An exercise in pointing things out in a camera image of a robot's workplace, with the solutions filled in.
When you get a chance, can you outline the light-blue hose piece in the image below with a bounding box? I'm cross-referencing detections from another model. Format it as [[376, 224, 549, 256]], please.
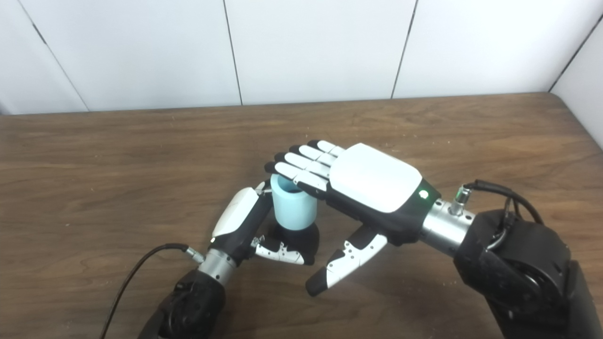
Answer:
[[270, 173, 317, 231]]

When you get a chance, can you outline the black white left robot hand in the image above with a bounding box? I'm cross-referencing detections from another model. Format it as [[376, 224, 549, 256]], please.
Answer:
[[210, 181, 307, 266]]

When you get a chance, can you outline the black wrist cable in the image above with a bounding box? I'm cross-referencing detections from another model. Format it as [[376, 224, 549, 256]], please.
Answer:
[[450, 179, 545, 250], [99, 243, 205, 339]]

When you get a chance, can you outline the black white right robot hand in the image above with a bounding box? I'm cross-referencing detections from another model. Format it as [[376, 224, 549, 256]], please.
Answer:
[[264, 139, 442, 297]]

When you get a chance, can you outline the black flared nozzle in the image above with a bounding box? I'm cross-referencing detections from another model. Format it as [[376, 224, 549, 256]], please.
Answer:
[[269, 221, 321, 266]]

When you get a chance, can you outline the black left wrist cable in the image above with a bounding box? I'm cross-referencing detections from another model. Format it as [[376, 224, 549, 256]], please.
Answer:
[[99, 243, 205, 339]]

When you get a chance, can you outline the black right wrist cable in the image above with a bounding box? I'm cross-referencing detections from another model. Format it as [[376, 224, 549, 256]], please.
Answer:
[[450, 179, 545, 250]]

